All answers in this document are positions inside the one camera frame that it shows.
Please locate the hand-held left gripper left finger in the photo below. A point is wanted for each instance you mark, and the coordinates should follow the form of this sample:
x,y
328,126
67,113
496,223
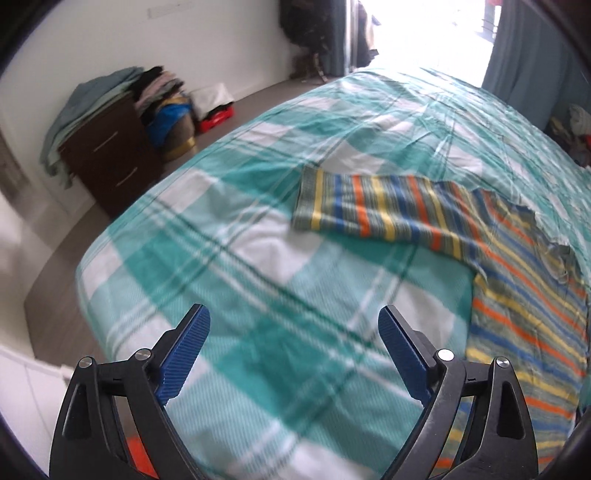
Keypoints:
x,y
184,350

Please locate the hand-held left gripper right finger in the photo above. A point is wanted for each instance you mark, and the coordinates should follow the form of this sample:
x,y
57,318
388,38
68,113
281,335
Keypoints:
x,y
401,350

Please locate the striped knit sweater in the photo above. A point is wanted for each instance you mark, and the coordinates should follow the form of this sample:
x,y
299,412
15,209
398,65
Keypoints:
x,y
392,207

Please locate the heap of mixed clothes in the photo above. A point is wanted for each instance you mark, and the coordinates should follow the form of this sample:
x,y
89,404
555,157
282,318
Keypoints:
x,y
579,122

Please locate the orange cloth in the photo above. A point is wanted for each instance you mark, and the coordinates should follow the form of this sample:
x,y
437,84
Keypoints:
x,y
141,457

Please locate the teal plaid bed blanket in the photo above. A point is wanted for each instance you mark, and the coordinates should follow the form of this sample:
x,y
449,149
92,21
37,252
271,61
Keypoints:
x,y
277,277

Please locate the white cabinet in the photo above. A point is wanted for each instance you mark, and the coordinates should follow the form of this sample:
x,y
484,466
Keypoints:
x,y
27,392

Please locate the dark brown wooden dresser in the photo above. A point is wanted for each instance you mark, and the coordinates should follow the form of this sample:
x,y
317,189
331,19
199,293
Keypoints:
x,y
115,157

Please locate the brown laundry basket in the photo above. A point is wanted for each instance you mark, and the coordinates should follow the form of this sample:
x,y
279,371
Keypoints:
x,y
182,138

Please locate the red box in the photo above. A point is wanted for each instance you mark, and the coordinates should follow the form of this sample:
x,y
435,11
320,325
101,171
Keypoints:
x,y
214,122

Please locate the blue cloth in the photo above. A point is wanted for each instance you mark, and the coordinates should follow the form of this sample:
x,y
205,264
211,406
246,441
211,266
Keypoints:
x,y
168,117

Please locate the white bag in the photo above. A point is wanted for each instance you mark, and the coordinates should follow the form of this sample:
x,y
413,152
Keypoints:
x,y
210,99

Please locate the blue grey curtain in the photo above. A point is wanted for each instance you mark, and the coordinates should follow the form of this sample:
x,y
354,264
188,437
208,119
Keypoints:
x,y
521,60

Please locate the dark hanging garment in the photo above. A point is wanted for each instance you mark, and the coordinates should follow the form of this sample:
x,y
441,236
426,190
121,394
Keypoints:
x,y
367,32

